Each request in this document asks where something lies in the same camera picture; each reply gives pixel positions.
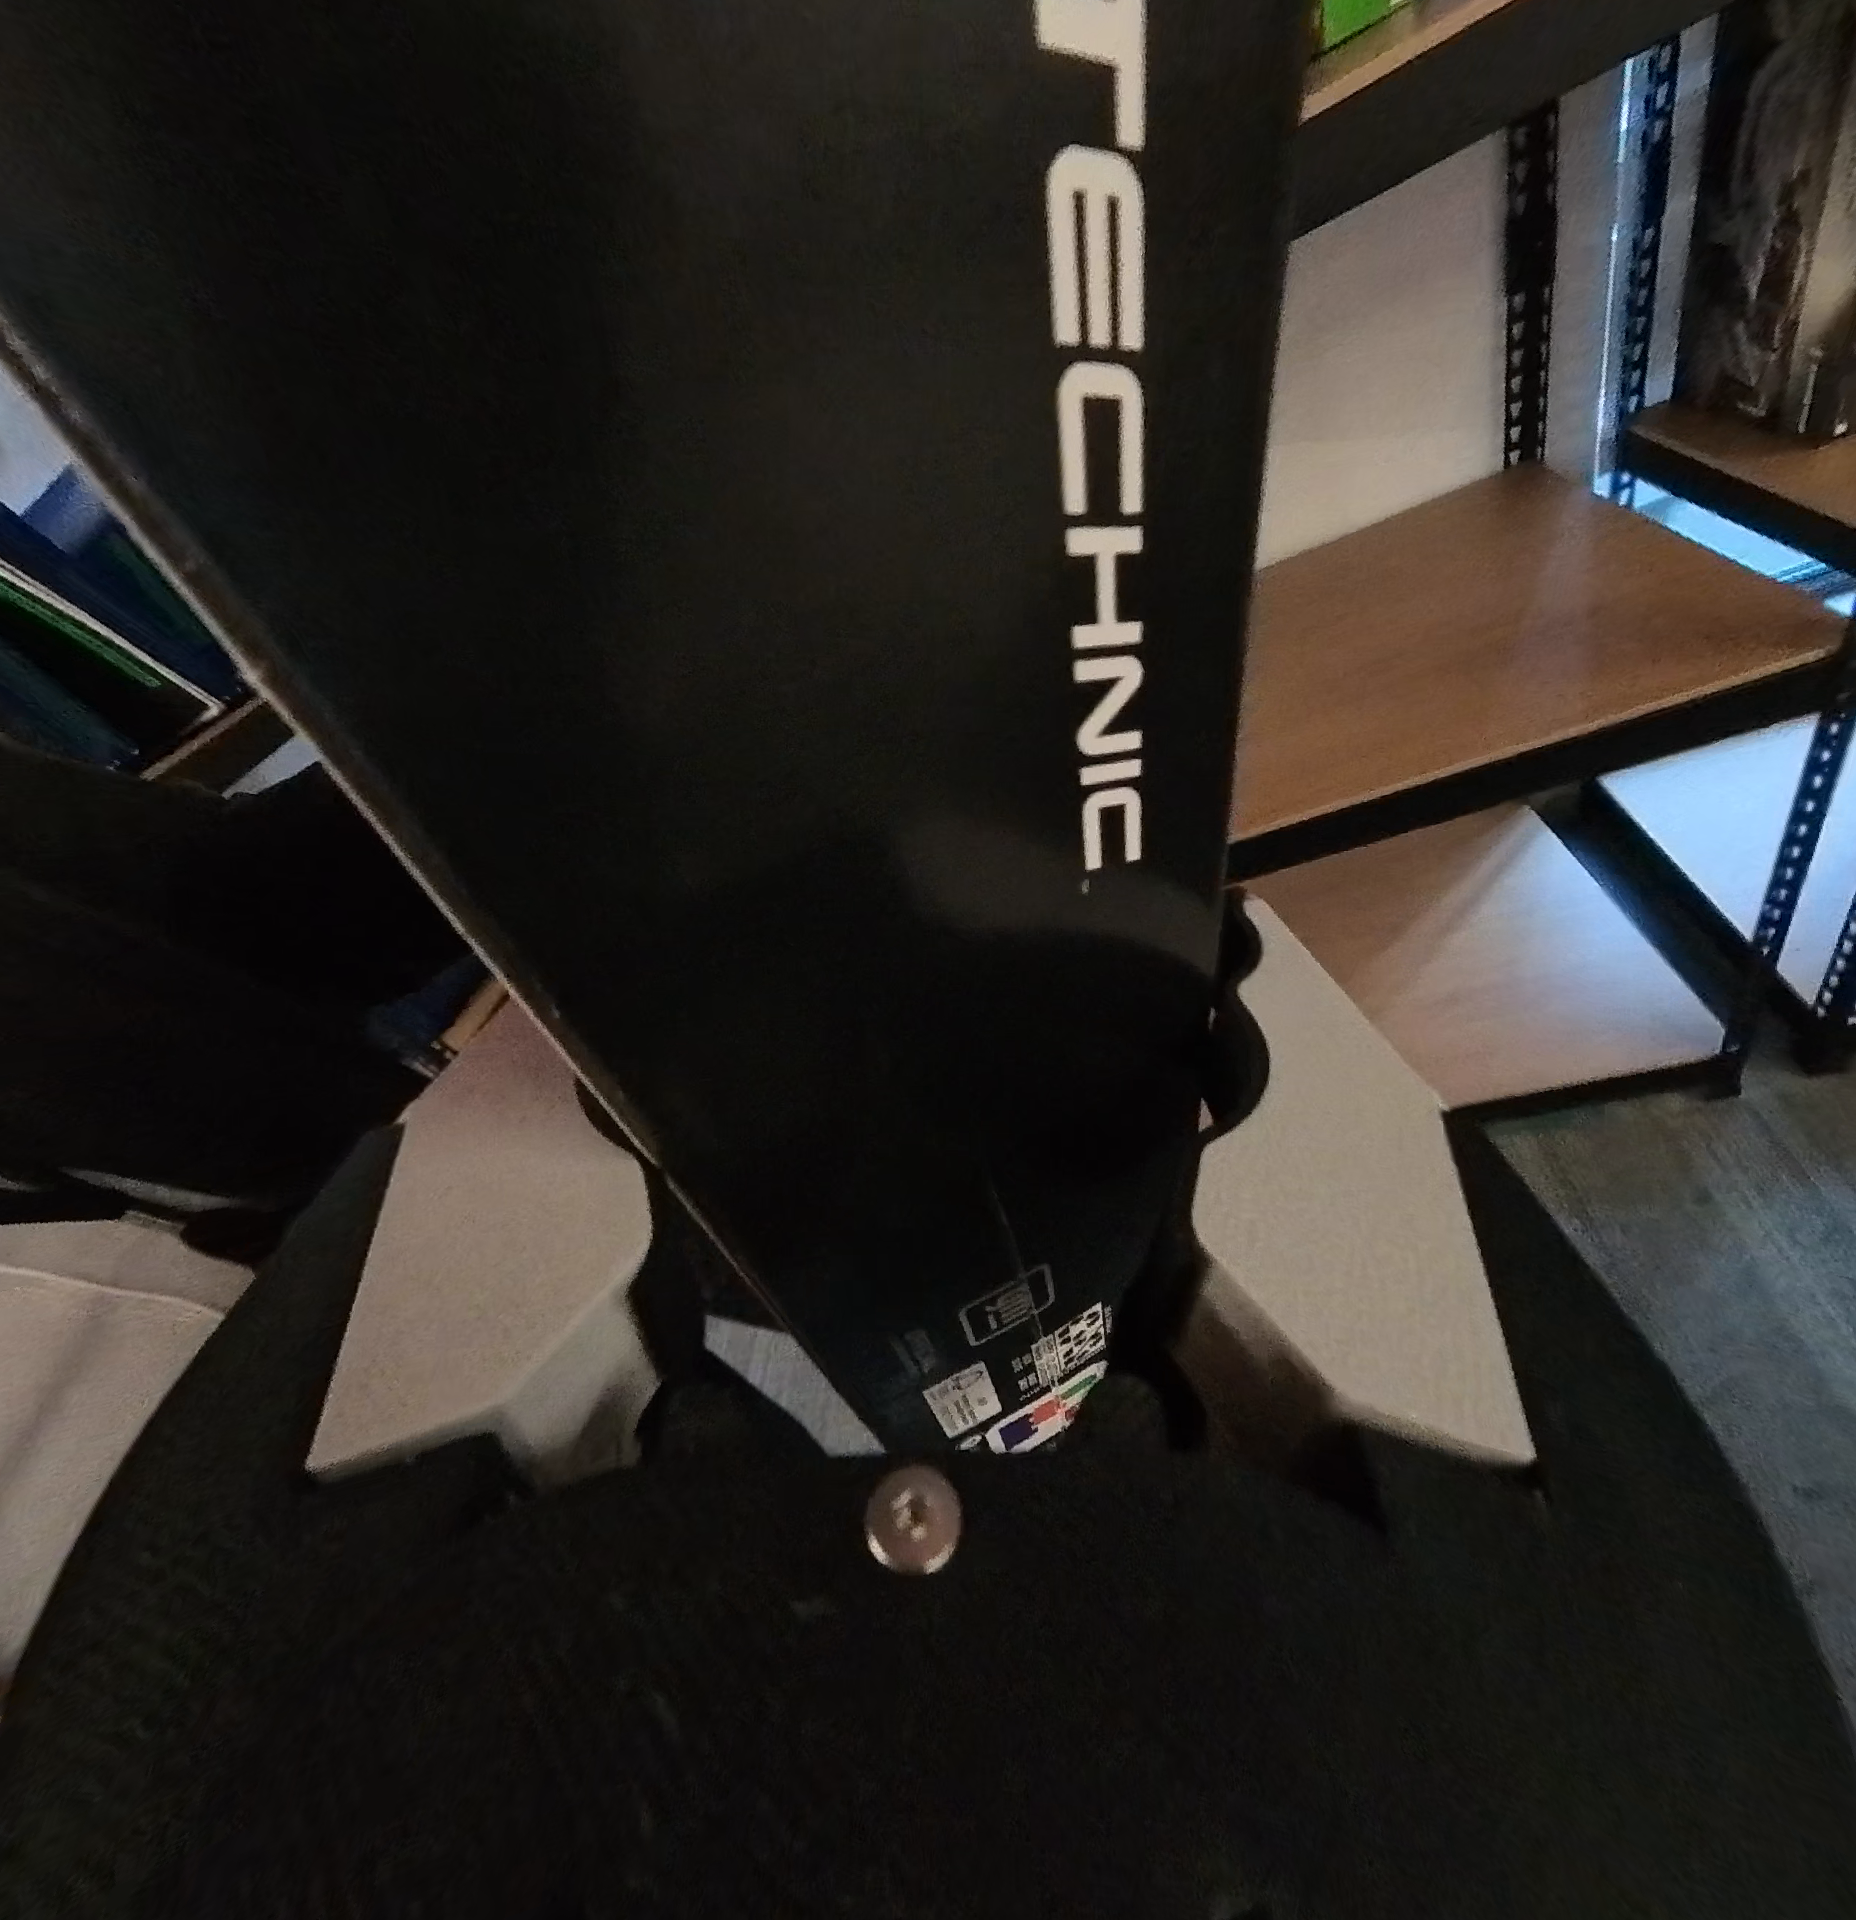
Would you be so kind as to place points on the row of dark blue boxes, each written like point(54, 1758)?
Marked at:
point(75, 631)

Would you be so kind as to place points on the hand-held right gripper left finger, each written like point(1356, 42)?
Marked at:
point(478, 1290)

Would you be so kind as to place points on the brown furry item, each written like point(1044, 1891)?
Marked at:
point(1784, 194)

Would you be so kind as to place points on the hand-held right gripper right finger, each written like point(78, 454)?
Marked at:
point(1348, 1200)

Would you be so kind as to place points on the black race car lego box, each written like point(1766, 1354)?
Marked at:
point(642, 525)

